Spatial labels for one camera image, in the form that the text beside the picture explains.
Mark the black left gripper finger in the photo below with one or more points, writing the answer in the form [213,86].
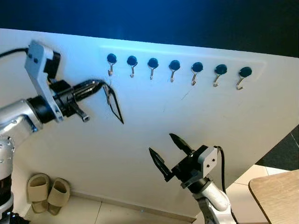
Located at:
[88,85]
[89,94]

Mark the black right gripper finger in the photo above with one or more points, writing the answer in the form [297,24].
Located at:
[160,165]
[181,143]

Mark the black card holder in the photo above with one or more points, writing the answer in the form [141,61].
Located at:
[117,111]

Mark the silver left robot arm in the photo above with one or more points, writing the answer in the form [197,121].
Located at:
[16,116]

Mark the black rug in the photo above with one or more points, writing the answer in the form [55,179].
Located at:
[285,151]

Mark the beige slipper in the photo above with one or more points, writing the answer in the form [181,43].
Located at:
[59,193]
[37,189]

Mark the wooden table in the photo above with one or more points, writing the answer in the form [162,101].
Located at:
[280,200]

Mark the dark round magnetic wall hook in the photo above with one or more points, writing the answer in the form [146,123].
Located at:
[197,67]
[220,70]
[245,72]
[111,58]
[174,65]
[132,60]
[153,62]

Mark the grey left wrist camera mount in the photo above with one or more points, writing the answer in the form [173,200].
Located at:
[39,65]

